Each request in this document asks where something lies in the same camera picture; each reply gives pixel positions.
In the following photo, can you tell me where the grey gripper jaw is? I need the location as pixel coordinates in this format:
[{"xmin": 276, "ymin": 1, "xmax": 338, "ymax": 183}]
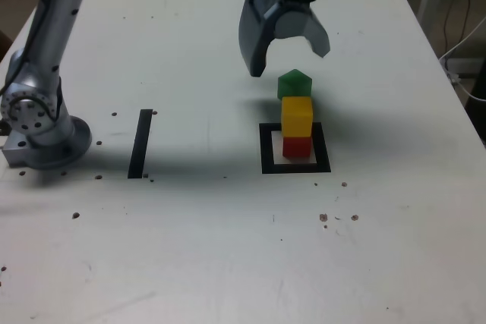
[
  {"xmin": 238, "ymin": 0, "xmax": 282, "ymax": 78},
  {"xmin": 273, "ymin": 5, "xmax": 332, "ymax": 60}
]

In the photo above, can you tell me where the green cube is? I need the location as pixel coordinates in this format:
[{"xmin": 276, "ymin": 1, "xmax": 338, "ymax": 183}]
[{"xmin": 277, "ymin": 68, "xmax": 314, "ymax": 99}]

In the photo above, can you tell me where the yellow cube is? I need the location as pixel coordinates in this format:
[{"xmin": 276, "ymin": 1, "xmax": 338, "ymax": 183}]
[{"xmin": 280, "ymin": 96, "xmax": 314, "ymax": 138}]

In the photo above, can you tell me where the red cube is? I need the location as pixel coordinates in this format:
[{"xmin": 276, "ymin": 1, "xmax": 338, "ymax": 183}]
[{"xmin": 282, "ymin": 136, "xmax": 313, "ymax": 159}]

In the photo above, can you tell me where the black tape square outline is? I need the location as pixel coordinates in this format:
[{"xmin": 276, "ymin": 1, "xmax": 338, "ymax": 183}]
[{"xmin": 259, "ymin": 121, "xmax": 332, "ymax": 175}]

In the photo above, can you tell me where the black tape strip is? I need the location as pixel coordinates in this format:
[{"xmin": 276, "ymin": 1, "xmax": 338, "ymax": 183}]
[{"xmin": 127, "ymin": 109, "xmax": 153, "ymax": 180}]

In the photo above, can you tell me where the white cable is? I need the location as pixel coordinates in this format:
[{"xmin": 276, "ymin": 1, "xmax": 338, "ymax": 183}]
[{"xmin": 439, "ymin": 16, "xmax": 486, "ymax": 102}]

